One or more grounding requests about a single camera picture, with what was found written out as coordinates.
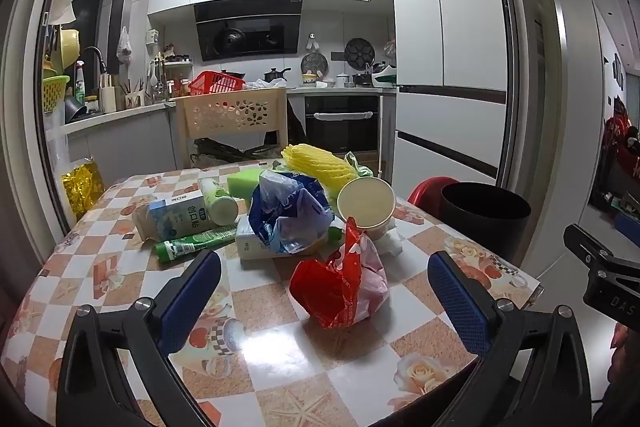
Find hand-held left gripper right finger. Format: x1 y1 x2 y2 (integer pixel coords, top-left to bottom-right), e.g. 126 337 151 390
427 251 593 427

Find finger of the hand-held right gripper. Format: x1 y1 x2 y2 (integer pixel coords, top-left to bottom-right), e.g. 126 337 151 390
563 224 613 268

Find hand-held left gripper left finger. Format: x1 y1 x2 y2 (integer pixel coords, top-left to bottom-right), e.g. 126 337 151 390
55 249 223 427

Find green tube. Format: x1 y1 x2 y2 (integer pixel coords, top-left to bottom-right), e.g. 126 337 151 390
154 227 239 264

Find white green carton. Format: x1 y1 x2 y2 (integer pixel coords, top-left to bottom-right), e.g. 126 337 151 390
235 217 321 261

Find blue white milk carton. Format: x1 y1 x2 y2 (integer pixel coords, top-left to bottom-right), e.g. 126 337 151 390
132 189 215 243

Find black trash bin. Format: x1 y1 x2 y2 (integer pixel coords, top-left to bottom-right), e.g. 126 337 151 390
440 182 532 261

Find green white bottle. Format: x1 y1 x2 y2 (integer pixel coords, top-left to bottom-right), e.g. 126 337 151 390
198 178 240 226

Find yellow green sponge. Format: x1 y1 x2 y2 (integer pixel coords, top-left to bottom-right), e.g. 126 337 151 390
227 169 266 198

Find red snack bag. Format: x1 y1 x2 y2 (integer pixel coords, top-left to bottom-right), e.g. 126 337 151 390
290 217 389 330

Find blue plastic bag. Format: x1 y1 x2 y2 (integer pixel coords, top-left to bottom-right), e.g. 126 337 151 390
248 169 334 255

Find printed paper cup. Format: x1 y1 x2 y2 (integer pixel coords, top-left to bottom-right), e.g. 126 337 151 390
337 177 397 241

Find green plastic bag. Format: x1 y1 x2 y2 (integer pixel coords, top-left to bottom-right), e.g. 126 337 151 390
344 152 374 178

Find yellow foam fruit net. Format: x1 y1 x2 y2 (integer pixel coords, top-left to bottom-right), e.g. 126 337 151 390
281 144 359 198

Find person's right hand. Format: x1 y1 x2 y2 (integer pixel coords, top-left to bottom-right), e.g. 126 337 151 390
609 323 631 351

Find checkered tablecloth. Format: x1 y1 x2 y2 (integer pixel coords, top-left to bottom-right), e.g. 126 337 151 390
0 159 543 427

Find red plastic stool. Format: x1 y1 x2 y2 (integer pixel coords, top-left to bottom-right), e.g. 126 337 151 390
407 177 461 214

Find red hanging decoration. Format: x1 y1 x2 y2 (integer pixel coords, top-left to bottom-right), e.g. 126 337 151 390
602 97 640 168

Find green leeks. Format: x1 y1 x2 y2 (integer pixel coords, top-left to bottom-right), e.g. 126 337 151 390
191 138 282 166

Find gold foil bag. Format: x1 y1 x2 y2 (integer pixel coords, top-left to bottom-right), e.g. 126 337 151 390
61 158 106 223

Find beige plastic chair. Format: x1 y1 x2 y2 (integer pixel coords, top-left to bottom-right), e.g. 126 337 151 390
175 88 289 168

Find black built-in oven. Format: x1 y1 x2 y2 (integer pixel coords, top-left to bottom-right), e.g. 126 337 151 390
304 96 380 156

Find red plastic basket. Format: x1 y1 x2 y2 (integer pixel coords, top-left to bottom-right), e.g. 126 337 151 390
187 71 246 98

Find beige knife block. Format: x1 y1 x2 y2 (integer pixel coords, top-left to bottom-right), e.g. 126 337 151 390
99 74 117 113

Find white refrigerator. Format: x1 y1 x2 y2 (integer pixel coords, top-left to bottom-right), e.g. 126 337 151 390
390 0 516 188

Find green plastic basket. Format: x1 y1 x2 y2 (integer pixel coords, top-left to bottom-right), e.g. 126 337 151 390
42 76 71 113

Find black faucet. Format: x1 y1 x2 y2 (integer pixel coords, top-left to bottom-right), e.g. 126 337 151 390
80 47 109 84

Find hanging clear plastic bag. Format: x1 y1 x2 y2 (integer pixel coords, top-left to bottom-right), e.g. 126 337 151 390
116 27 134 63

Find round patterned plate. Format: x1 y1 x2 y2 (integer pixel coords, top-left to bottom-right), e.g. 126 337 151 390
300 53 329 76

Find round moulded baking pan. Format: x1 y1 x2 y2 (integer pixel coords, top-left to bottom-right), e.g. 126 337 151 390
344 38 376 70

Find yellow colander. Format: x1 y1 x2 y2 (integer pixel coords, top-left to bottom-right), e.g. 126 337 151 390
57 29 81 76

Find black range hood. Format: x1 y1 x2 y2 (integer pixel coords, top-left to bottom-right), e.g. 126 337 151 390
194 0 305 62

